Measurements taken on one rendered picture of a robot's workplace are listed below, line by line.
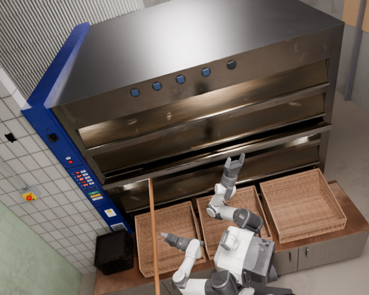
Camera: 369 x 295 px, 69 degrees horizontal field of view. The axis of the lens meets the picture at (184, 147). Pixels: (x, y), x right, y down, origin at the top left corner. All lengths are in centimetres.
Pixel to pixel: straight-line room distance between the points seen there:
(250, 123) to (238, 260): 102
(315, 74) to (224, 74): 64
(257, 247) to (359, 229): 128
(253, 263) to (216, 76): 114
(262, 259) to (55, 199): 176
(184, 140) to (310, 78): 99
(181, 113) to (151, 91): 27
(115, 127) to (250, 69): 101
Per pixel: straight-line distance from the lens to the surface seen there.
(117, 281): 273
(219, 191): 167
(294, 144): 245
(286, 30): 204
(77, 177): 231
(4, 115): 212
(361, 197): 368
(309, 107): 225
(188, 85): 183
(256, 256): 160
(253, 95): 198
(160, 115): 193
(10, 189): 261
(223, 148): 214
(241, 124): 210
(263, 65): 191
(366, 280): 318
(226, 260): 160
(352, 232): 269
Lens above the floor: 283
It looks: 40 degrees down
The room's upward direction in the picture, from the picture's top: 18 degrees counter-clockwise
